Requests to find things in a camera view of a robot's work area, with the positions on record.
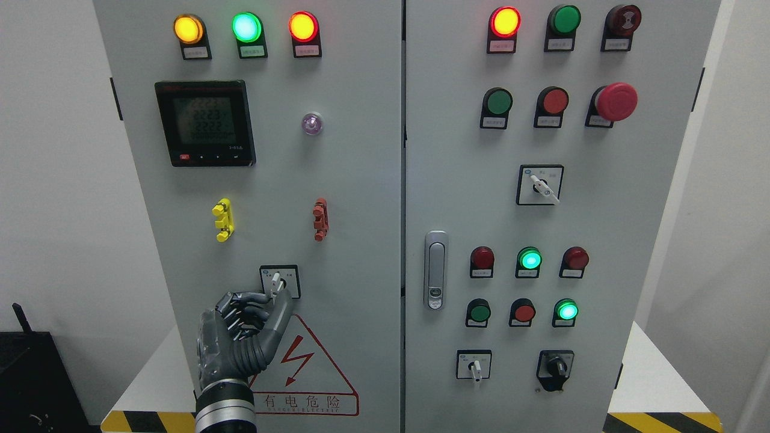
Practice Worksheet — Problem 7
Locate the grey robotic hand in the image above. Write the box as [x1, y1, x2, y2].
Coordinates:
[197, 287, 294, 390]

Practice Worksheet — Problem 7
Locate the white rotary light switch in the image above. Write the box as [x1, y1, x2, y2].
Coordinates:
[259, 264, 301, 299]

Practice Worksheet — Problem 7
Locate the yellow indicator light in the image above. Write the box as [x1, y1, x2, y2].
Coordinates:
[173, 14, 212, 60]

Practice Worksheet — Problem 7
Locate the red electric hazard warning sticker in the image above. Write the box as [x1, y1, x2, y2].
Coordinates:
[249, 313, 360, 417]

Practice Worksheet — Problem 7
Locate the yellow terminal clip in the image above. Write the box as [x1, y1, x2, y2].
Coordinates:
[212, 197, 235, 243]

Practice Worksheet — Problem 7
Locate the red terminal clip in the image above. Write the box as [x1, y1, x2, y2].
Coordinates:
[312, 197, 330, 242]

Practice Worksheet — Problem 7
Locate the black box with antenna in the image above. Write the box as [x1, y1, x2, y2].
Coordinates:
[1, 302, 91, 432]

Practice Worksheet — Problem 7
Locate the left grey cabinet door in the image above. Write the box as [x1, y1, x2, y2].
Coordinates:
[94, 1, 402, 432]

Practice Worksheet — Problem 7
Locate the grey cabinet door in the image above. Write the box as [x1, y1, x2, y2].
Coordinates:
[94, 1, 402, 432]
[404, 1, 721, 432]

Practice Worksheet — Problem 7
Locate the black digital power meter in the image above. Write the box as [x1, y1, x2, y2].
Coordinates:
[154, 79, 257, 167]

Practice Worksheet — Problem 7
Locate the clear white indicator lamp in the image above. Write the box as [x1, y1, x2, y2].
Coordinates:
[301, 112, 324, 135]

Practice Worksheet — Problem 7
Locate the green push button lower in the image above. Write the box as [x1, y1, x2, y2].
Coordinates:
[465, 298, 491, 327]

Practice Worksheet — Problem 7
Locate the green push button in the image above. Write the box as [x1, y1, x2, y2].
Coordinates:
[544, 4, 581, 52]
[465, 298, 491, 327]

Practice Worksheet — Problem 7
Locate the dark red indicator left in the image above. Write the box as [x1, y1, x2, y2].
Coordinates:
[469, 246, 495, 278]

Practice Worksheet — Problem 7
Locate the dark red indicator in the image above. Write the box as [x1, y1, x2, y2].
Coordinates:
[469, 246, 495, 278]
[560, 246, 590, 279]

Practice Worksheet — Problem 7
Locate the red push button lower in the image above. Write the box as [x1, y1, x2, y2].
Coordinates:
[508, 298, 537, 327]

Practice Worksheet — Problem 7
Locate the green lit indicator middle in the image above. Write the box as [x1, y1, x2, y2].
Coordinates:
[515, 246, 542, 278]

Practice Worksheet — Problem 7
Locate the green indicator light top left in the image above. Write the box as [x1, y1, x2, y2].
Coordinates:
[231, 11, 268, 58]

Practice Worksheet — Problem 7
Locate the red indicator light top left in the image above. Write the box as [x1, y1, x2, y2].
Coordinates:
[288, 10, 322, 58]

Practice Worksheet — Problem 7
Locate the green lit button lower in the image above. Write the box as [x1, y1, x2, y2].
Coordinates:
[551, 298, 579, 327]

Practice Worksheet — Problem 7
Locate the dark red indicator right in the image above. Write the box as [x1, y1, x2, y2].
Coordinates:
[560, 246, 590, 279]

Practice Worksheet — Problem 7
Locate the green push button second row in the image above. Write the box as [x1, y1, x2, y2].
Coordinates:
[479, 86, 513, 131]

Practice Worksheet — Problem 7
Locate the right grey cabinet door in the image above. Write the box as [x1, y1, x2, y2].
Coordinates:
[404, 1, 721, 432]

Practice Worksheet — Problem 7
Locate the red push button second row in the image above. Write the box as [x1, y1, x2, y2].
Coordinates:
[533, 86, 569, 129]

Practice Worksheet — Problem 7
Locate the red lit indicator right door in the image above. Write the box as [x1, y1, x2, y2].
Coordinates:
[486, 6, 522, 54]

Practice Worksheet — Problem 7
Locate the white platform with hazard stripes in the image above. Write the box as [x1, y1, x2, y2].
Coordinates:
[99, 324, 724, 432]

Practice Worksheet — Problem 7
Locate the red emergency stop button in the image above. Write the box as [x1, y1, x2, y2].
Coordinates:
[585, 82, 638, 128]

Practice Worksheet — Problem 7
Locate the green push button top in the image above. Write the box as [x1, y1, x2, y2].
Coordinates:
[544, 4, 581, 52]

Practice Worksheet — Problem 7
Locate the dark red buzzer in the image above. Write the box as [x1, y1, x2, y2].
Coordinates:
[600, 4, 642, 52]

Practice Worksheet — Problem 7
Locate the silver door handle lock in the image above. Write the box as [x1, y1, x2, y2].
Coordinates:
[423, 230, 449, 311]

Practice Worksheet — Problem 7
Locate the white selector switch lower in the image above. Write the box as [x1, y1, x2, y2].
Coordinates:
[455, 350, 492, 382]

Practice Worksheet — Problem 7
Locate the white selector switch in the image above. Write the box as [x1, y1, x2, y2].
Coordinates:
[455, 350, 492, 382]
[516, 164, 564, 206]

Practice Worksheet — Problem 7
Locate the black key selector switch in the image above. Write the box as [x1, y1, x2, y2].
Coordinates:
[535, 350, 574, 392]

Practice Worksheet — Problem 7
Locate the white selector switch right upper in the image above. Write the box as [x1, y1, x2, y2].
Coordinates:
[516, 164, 564, 206]

